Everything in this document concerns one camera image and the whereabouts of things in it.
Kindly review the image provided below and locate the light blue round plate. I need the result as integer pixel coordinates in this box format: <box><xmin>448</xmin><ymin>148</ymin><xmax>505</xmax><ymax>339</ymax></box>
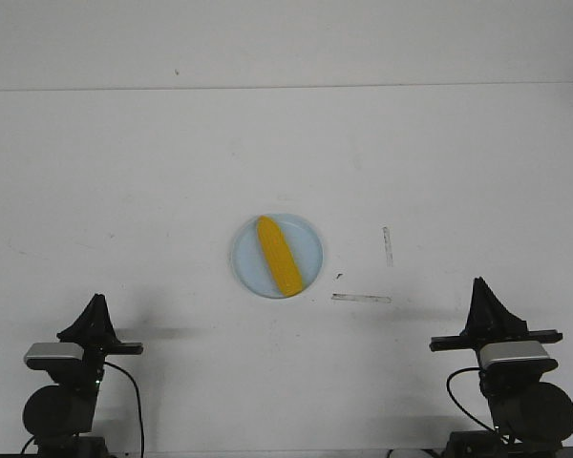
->
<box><xmin>230</xmin><ymin>214</ymin><xmax>324</xmax><ymax>300</ymax></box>

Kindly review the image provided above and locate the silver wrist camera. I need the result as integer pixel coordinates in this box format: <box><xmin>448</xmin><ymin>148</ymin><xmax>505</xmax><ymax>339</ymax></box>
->
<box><xmin>23</xmin><ymin>343</ymin><xmax>84</xmax><ymax>370</ymax></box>
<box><xmin>477</xmin><ymin>341</ymin><xmax>559</xmax><ymax>373</ymax></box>

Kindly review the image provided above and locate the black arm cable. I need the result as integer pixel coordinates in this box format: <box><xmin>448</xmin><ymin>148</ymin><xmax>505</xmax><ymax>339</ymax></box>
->
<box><xmin>446</xmin><ymin>365</ymin><xmax>496</xmax><ymax>433</ymax></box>
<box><xmin>103</xmin><ymin>362</ymin><xmax>145</xmax><ymax>454</ymax></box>

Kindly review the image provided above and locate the yellow toy corn cob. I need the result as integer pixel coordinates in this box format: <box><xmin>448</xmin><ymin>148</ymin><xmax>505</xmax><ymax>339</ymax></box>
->
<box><xmin>256</xmin><ymin>216</ymin><xmax>304</xmax><ymax>297</ymax></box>

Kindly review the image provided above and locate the horizontal clear tape strip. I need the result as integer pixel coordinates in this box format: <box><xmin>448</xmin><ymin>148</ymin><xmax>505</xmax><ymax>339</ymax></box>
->
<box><xmin>331</xmin><ymin>293</ymin><xmax>392</xmax><ymax>304</ymax></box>

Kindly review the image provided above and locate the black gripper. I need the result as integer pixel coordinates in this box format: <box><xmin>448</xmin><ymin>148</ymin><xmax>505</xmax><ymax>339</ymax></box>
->
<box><xmin>56</xmin><ymin>294</ymin><xmax>143</xmax><ymax>356</ymax></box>
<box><xmin>429</xmin><ymin>278</ymin><xmax>562</xmax><ymax>352</ymax></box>

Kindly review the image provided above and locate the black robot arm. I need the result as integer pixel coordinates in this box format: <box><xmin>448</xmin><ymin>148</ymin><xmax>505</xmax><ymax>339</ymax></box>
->
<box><xmin>20</xmin><ymin>293</ymin><xmax>145</xmax><ymax>457</ymax></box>
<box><xmin>429</xmin><ymin>277</ymin><xmax>573</xmax><ymax>457</ymax></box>

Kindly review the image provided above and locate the vertical clear tape strip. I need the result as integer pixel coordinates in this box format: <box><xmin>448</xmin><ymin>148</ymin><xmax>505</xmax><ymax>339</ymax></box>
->
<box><xmin>382</xmin><ymin>226</ymin><xmax>393</xmax><ymax>267</ymax></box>

